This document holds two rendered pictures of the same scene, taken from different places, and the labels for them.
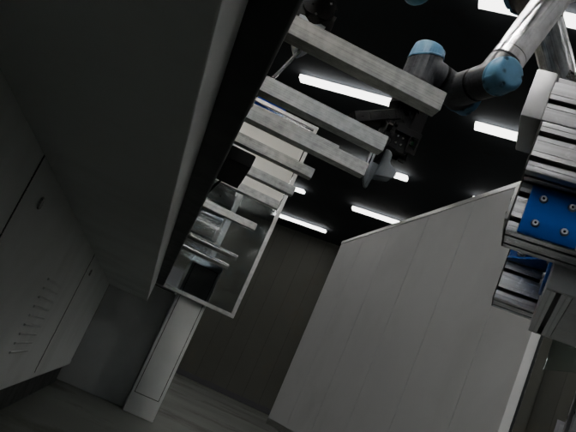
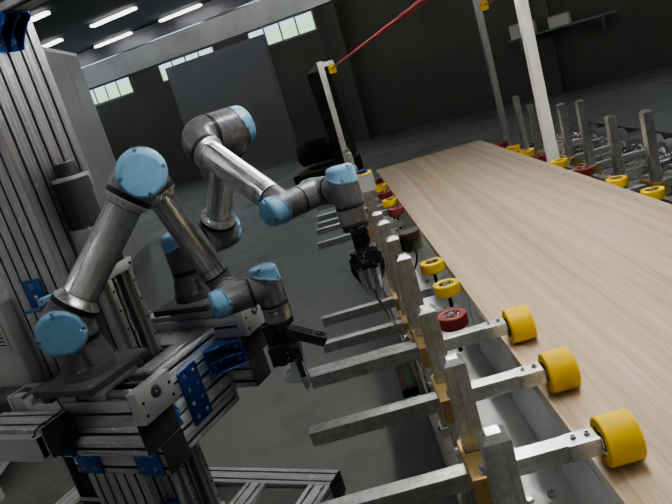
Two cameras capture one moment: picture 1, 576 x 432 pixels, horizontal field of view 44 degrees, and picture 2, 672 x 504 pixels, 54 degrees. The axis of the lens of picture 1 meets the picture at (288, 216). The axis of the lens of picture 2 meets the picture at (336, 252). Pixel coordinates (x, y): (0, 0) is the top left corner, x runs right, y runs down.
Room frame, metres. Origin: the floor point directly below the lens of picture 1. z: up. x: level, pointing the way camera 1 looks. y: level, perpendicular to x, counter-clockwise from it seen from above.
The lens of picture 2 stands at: (3.05, 0.31, 1.58)
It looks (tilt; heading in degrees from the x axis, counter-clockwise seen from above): 14 degrees down; 189
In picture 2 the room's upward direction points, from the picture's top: 17 degrees counter-clockwise
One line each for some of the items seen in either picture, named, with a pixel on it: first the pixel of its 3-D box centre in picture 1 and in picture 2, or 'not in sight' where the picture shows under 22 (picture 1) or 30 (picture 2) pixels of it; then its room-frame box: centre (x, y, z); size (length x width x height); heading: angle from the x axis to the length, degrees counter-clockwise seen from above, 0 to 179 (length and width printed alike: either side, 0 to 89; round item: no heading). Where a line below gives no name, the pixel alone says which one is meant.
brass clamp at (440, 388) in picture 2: not in sight; (449, 393); (1.88, 0.26, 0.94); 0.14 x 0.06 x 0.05; 7
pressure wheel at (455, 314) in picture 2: not in sight; (455, 331); (1.39, 0.30, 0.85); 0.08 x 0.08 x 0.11
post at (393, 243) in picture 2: not in sight; (413, 317); (1.36, 0.20, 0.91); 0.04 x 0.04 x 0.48; 7
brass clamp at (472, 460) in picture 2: not in sight; (481, 465); (2.13, 0.29, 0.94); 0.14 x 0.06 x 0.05; 7
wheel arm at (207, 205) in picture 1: (201, 201); not in sight; (2.89, 0.35, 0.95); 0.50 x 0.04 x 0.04; 97
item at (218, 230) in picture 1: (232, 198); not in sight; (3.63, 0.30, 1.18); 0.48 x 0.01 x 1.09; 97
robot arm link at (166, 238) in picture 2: not in sight; (183, 247); (1.04, -0.48, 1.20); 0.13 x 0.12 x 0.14; 138
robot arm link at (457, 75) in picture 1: (459, 90); (230, 297); (1.46, -0.24, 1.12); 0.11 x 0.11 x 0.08; 22
